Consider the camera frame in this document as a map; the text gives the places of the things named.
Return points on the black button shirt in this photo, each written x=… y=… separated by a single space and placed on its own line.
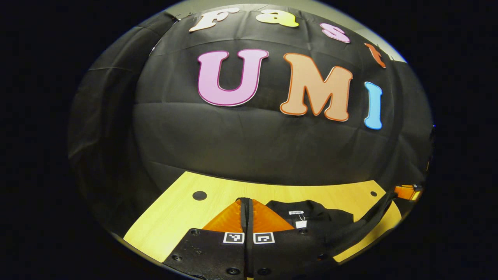
x=327 y=221

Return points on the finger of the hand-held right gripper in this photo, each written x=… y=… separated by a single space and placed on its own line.
x=406 y=192

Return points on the black backdrop cloth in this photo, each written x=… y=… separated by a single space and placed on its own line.
x=253 y=147

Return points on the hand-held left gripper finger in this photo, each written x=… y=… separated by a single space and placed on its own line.
x=243 y=217
x=251 y=217

